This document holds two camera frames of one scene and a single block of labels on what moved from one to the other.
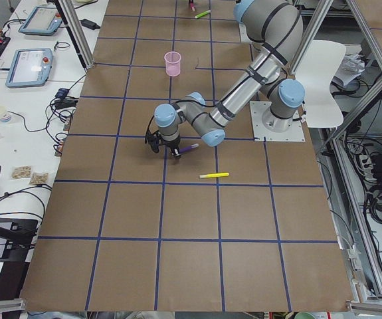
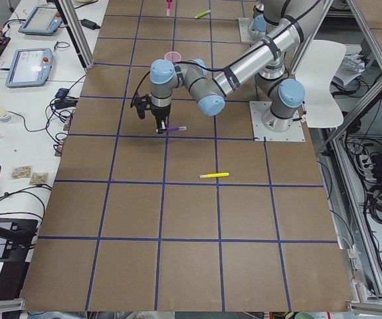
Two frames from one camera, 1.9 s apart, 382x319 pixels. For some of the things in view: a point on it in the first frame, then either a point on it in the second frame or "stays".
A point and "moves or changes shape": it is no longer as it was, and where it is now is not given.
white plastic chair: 315,76 stays
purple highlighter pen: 189,147 moves or changes shape
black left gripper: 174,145 -> 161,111
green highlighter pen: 202,14 stays
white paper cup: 2,113 stays
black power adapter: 89,24 stays
